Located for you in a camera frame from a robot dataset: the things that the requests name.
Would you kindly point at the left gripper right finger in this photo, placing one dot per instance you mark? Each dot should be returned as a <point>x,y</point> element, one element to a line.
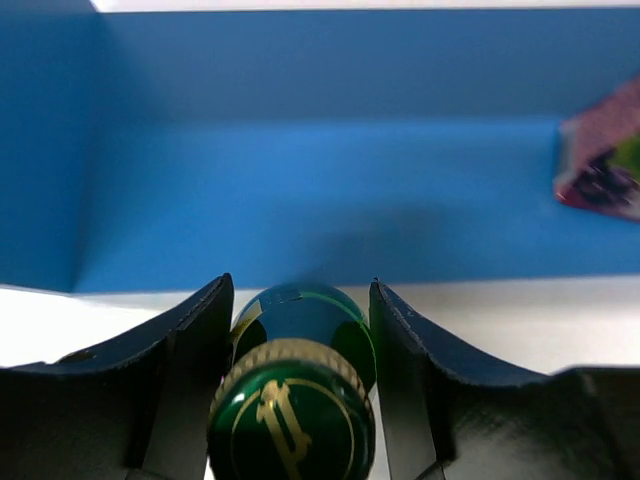
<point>452,411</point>

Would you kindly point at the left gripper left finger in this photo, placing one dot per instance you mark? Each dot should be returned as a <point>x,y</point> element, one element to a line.
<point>135,406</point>

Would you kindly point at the green glass bottle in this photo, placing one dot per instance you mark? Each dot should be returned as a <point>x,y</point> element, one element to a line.
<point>294,402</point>

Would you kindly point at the blue and yellow shelf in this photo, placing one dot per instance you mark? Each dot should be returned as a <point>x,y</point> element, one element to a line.
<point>155,151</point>

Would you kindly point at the purple juice carton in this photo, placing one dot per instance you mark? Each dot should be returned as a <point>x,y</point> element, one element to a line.
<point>598,155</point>

